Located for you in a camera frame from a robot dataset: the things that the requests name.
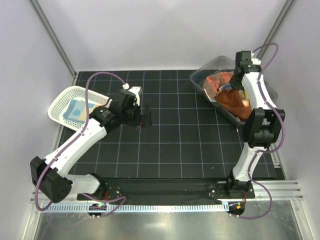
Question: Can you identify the pink brown towel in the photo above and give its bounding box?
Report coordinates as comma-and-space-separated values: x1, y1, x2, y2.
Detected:
202, 71, 234, 101

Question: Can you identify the left aluminium frame post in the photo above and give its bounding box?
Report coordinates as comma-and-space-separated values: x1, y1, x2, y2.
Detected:
29, 0, 77, 78

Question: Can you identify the right aluminium frame post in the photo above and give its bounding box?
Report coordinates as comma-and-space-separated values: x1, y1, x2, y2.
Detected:
253, 0, 296, 60

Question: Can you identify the aluminium frame post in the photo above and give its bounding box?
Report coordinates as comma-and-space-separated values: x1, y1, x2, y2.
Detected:
29, 0, 77, 78
253, 0, 296, 60

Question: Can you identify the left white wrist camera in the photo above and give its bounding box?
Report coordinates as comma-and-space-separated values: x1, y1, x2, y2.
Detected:
122, 83, 143, 106

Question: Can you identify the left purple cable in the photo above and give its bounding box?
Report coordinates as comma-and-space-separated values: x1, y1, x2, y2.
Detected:
34, 71, 130, 218

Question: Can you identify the blue polka dot towel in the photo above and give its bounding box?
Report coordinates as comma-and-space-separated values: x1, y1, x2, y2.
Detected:
63, 99, 87, 124

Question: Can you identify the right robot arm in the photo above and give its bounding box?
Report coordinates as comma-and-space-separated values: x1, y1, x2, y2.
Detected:
225, 50, 286, 198

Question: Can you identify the yellow blue patterned towel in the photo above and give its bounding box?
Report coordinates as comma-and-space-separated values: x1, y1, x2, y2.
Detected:
219, 84, 250, 107

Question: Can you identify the clear plastic storage bin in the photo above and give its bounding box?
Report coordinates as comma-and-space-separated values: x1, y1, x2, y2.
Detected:
190, 52, 286, 126

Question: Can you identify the white slotted cable duct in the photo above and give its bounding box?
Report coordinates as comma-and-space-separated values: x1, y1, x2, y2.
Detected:
44, 202, 229, 213

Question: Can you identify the white perforated plastic basket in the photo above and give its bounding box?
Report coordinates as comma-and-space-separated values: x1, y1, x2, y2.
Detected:
47, 85, 112, 132

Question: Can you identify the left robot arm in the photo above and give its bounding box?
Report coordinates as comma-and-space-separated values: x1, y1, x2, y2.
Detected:
30, 86, 152, 203

